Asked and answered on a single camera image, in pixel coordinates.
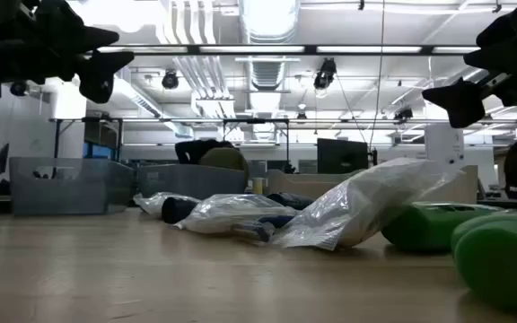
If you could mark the light grey plastic bin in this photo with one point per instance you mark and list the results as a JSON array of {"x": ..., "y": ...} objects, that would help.
[{"x": 303, "y": 185}]

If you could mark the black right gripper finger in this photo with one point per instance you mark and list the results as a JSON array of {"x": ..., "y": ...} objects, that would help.
[
  {"x": 492, "y": 58},
  {"x": 462, "y": 101}
]

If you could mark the white plastic bin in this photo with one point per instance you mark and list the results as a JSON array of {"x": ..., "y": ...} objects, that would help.
[{"x": 467, "y": 190}]

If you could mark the black overhead light bar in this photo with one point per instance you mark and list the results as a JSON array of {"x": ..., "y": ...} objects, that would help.
[{"x": 310, "y": 49}]

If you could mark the black computer monitor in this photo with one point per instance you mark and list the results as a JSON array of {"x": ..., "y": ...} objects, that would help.
[{"x": 341, "y": 157}]

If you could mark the dark grey plastic bin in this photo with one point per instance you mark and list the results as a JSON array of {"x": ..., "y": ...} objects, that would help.
[{"x": 186, "y": 181}]

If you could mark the black ceiling-hung camera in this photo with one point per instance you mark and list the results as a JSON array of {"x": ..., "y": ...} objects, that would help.
[
  {"x": 170, "y": 80},
  {"x": 325, "y": 74},
  {"x": 18, "y": 88},
  {"x": 403, "y": 115}
]

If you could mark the silver ventilation duct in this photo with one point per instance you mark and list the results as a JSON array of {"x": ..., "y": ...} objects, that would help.
[{"x": 269, "y": 20}]

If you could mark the white pillar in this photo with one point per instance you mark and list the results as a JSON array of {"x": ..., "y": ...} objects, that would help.
[{"x": 444, "y": 145}]

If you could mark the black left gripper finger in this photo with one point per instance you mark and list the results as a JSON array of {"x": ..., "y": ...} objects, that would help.
[
  {"x": 99, "y": 76},
  {"x": 99, "y": 38}
]

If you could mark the black framed background table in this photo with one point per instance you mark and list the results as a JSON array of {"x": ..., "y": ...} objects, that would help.
[{"x": 56, "y": 134}]

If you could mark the transparent grey plastic bin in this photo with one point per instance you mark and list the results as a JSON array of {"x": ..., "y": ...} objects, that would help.
[{"x": 56, "y": 190}]

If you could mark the dark blue toiletry tube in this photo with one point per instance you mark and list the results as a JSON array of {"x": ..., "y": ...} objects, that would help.
[
  {"x": 175, "y": 210},
  {"x": 292, "y": 201}
]

